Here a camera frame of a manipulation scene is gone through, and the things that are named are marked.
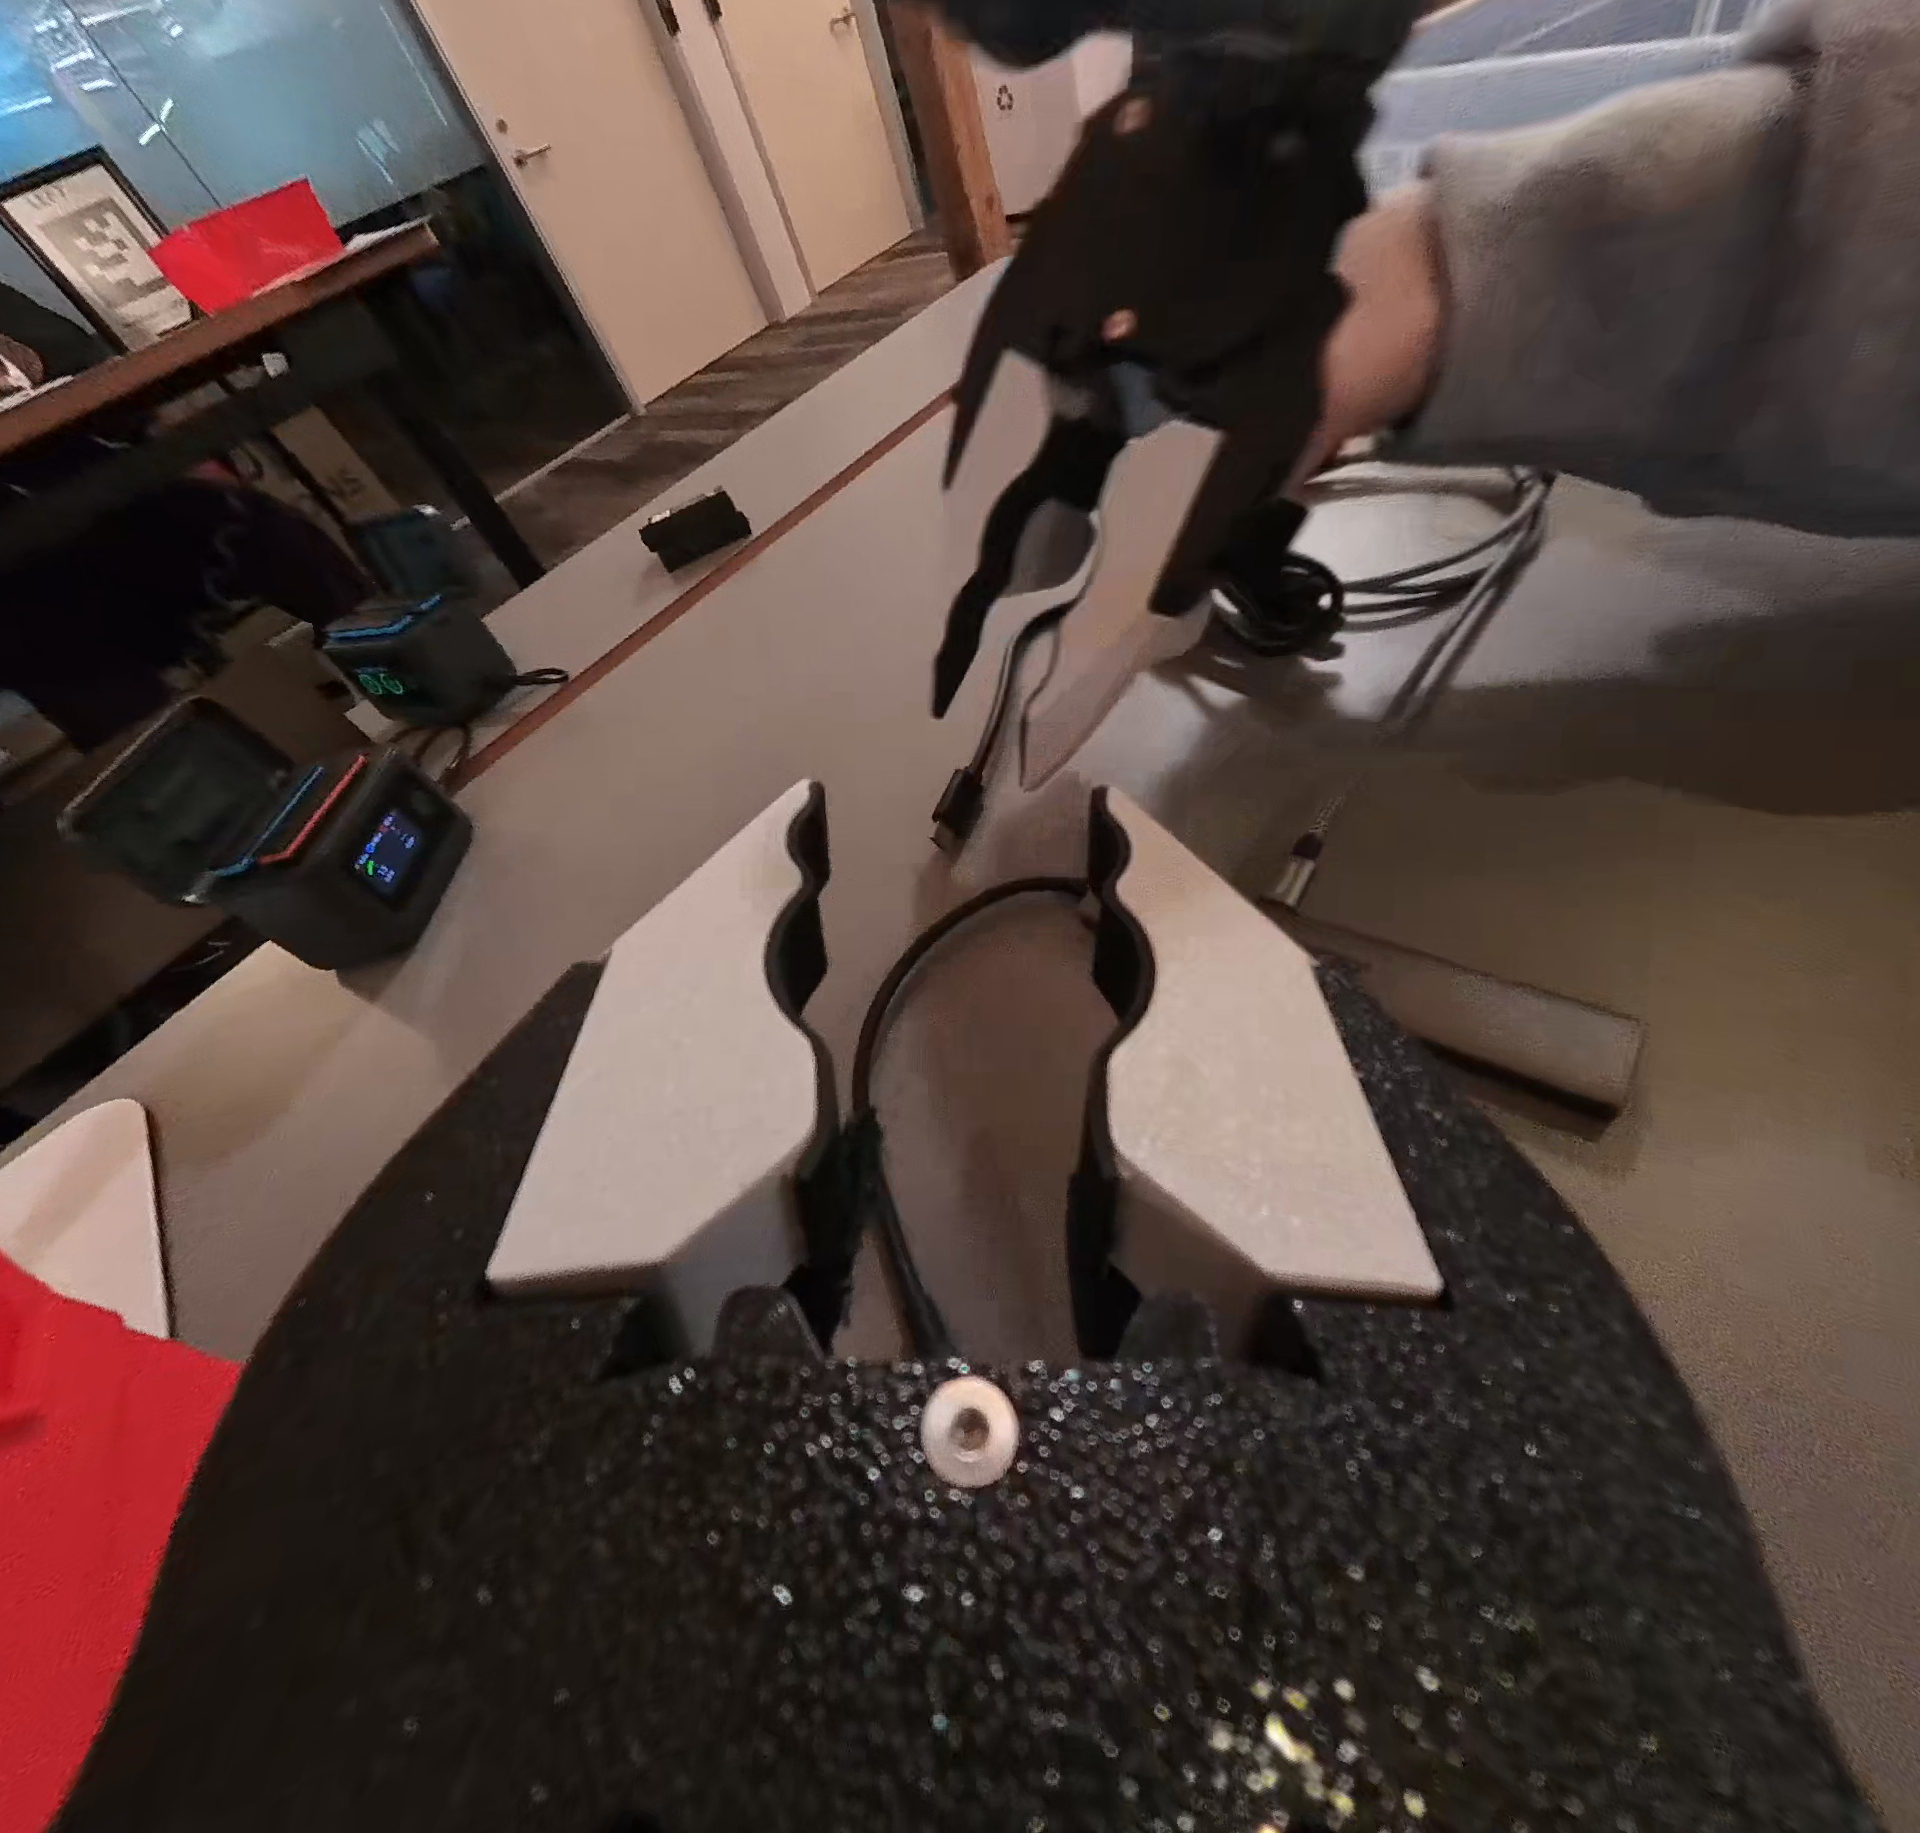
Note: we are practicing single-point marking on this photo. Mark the white tray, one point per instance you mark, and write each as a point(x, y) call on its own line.
point(90, 1202)

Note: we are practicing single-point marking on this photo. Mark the person's right hand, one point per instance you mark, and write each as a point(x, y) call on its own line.
point(1388, 327)

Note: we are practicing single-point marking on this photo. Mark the white door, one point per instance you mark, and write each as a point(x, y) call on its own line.
point(796, 92)

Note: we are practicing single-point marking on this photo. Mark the red box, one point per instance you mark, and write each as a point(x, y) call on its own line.
point(247, 251)

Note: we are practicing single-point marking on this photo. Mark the red plastic bin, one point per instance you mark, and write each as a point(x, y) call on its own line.
point(90, 1489)

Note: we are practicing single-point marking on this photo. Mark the open dark case with display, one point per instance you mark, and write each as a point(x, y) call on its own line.
point(346, 873)

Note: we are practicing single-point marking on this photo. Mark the white recycling bin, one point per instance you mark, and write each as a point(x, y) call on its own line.
point(1035, 137)

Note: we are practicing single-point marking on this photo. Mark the person's right forearm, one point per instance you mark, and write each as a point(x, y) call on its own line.
point(1651, 288)

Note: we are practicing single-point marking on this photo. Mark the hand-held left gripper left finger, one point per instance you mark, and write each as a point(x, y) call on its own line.
point(660, 1097)

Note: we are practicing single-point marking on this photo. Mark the wooden post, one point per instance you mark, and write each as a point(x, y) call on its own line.
point(953, 152)

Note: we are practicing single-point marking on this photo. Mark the dark power station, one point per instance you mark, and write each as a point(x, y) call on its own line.
point(428, 662)

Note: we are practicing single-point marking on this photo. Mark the wooden desk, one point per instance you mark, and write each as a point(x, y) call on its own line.
point(181, 352)

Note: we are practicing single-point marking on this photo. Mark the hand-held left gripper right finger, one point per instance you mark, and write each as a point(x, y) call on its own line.
point(1260, 1113)

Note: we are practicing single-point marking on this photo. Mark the small black device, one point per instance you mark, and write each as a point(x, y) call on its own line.
point(693, 532)

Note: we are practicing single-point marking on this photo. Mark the grey usb hub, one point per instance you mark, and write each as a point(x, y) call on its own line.
point(1470, 1017)

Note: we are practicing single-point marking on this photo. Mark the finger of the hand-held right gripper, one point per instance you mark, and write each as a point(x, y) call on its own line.
point(1006, 572)
point(1118, 617)

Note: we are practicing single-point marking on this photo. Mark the cardboard box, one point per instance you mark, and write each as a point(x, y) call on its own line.
point(338, 477)

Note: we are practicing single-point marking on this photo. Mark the framed tag poster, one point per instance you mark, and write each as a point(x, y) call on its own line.
point(97, 251)

